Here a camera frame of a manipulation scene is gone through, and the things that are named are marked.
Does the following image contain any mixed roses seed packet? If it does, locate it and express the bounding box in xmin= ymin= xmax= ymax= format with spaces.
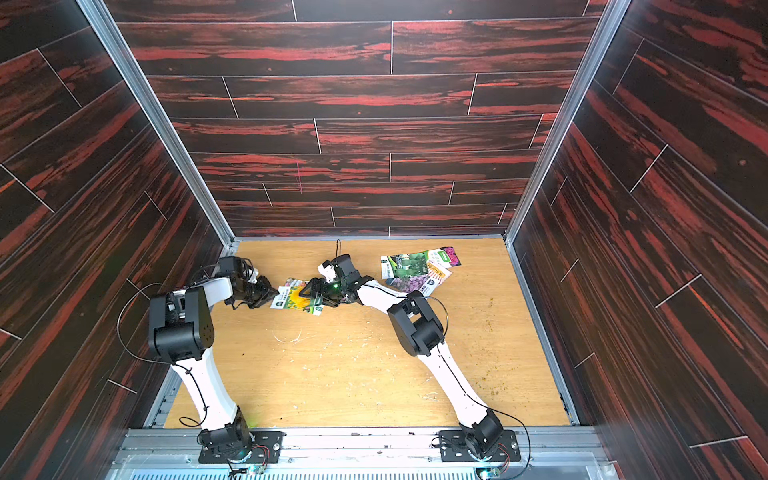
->
xmin=297 ymin=293 xmax=324 ymax=316

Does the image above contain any yellow flower seed packet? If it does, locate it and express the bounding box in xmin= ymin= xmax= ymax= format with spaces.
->
xmin=270 ymin=278 xmax=311 ymax=312

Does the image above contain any green gourd seed packet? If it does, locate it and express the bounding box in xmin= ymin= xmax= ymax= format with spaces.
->
xmin=381 ymin=251 xmax=429 ymax=280

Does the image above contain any purple flowers seed packet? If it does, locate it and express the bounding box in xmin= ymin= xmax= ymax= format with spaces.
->
xmin=385 ymin=274 xmax=440 ymax=297

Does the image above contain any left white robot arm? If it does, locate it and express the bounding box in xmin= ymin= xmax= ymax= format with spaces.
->
xmin=148 ymin=256 xmax=282 ymax=465

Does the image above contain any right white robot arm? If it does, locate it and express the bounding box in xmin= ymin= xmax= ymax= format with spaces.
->
xmin=299 ymin=274 xmax=503 ymax=459

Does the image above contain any orange striped seed packet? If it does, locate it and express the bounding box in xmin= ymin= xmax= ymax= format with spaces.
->
xmin=419 ymin=261 xmax=451 ymax=297

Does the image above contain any magenta flower seed packet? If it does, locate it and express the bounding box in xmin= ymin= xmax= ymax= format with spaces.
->
xmin=427 ymin=247 xmax=461 ymax=268

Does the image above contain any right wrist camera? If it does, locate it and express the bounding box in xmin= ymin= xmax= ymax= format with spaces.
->
xmin=318 ymin=254 xmax=355 ymax=283

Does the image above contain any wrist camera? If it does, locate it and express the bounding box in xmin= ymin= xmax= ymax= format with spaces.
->
xmin=218 ymin=256 xmax=258 ymax=283
xmin=318 ymin=254 xmax=355 ymax=283

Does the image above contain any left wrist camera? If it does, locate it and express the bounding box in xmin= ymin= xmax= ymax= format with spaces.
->
xmin=218 ymin=256 xmax=258 ymax=283

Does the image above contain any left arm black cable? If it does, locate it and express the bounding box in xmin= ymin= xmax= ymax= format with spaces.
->
xmin=115 ymin=281 xmax=164 ymax=366

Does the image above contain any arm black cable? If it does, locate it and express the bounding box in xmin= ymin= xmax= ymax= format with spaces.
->
xmin=115 ymin=281 xmax=164 ymax=366
xmin=479 ymin=405 xmax=533 ymax=480

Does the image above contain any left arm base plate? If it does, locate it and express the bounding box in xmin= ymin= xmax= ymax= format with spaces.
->
xmin=198 ymin=430 xmax=285 ymax=466

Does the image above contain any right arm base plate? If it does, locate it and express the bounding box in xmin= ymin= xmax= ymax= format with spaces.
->
xmin=430 ymin=429 xmax=522 ymax=463

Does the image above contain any aluminium front rail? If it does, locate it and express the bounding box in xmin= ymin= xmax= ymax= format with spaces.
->
xmin=106 ymin=427 xmax=620 ymax=479

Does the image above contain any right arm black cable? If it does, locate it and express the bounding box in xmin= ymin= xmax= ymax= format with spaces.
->
xmin=479 ymin=405 xmax=533 ymax=480

